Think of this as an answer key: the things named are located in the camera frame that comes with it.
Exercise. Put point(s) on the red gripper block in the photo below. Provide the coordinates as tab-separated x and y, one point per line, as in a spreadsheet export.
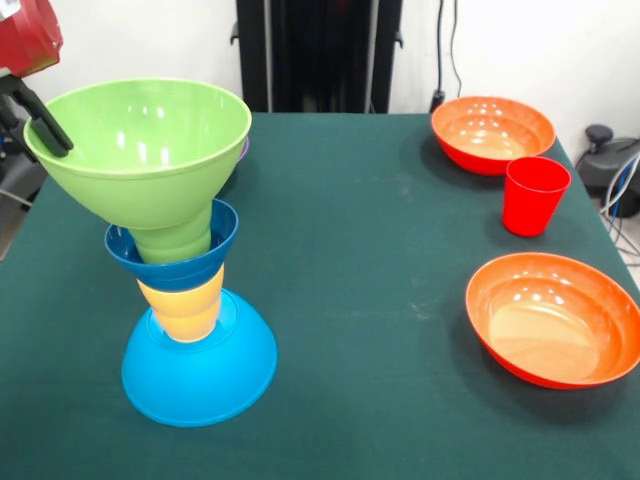
27	37

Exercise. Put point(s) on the light green plastic bowl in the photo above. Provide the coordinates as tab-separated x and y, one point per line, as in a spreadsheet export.
140	160

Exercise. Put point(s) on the green stepped plastic cup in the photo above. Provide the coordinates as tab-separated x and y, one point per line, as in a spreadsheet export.
175	245

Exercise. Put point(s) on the dark blue plastic bowl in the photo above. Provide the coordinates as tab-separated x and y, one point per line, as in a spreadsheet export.
175	275

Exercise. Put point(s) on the yellow stepped plastic cup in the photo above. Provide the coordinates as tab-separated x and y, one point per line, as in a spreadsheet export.
187	315

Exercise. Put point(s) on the light blue plastic bowl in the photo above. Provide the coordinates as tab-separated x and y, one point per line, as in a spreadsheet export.
210	380

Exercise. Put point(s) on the black equipment box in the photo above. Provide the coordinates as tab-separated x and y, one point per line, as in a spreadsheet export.
6	145

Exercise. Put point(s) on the purple plastic bowl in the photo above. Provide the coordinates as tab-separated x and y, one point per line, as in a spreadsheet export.
245	150

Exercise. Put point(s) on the dark green tablecloth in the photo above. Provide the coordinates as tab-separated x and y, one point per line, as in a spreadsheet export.
350	280

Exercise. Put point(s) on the orange plastic bowl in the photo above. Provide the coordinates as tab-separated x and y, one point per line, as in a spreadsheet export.
550	325
492	135

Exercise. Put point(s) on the red plastic cup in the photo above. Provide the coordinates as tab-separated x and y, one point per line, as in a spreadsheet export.
535	200

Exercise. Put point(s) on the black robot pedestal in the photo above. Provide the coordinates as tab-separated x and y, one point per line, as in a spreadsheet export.
310	50

